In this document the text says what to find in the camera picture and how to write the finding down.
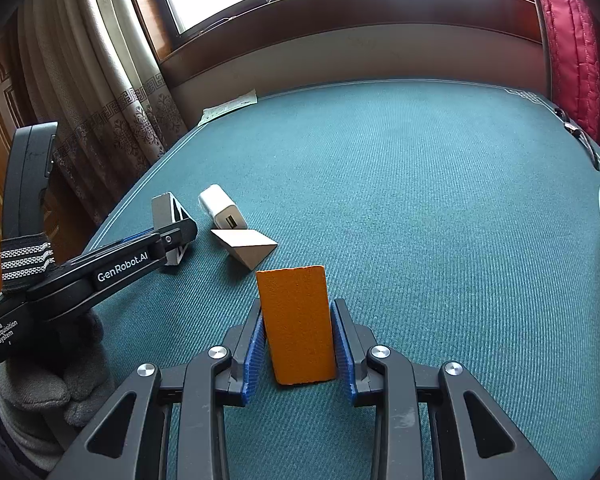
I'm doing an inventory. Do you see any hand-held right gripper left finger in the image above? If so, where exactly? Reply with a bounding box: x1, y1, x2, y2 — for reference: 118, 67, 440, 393
45, 297, 266, 480

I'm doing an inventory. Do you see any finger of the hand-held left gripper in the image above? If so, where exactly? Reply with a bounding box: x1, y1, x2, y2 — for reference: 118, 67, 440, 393
152, 218, 199, 257
116, 230, 156, 246

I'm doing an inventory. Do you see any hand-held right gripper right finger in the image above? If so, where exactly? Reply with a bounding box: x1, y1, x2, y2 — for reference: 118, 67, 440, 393
331, 298, 558, 480

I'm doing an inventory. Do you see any white striped triangular block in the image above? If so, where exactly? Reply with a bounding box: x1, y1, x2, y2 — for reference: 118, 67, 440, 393
151, 192, 197, 266

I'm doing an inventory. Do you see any white wall charger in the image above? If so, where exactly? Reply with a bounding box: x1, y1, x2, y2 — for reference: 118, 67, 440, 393
198, 184, 248, 231

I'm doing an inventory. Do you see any orange rectangular wooden block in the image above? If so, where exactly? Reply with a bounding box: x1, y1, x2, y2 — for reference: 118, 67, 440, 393
256, 265, 337, 387

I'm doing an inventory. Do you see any white striped wedge block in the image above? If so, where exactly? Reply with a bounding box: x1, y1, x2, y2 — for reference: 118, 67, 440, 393
210, 228, 279, 271

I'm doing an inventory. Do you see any person's left hand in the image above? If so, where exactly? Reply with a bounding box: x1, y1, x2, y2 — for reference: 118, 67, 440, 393
0, 310, 116, 471

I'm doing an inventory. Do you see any printed paper sheet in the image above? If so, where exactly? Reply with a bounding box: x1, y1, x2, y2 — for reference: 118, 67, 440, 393
197, 89, 259, 127

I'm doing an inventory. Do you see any beige patterned curtain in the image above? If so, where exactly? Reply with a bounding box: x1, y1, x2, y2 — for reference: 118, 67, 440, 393
17, 0, 188, 226

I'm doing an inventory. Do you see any green table cover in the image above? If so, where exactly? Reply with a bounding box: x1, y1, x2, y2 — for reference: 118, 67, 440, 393
80, 77, 600, 480

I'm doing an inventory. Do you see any red quilted cloth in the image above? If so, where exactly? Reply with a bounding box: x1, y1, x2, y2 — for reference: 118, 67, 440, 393
522, 0, 600, 141

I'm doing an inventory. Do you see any brown window frame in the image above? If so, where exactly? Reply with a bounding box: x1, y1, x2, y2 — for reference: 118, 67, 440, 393
115, 0, 546, 61

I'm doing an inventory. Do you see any black strap with clip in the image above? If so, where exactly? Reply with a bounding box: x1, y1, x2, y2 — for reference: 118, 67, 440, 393
554, 106, 600, 171

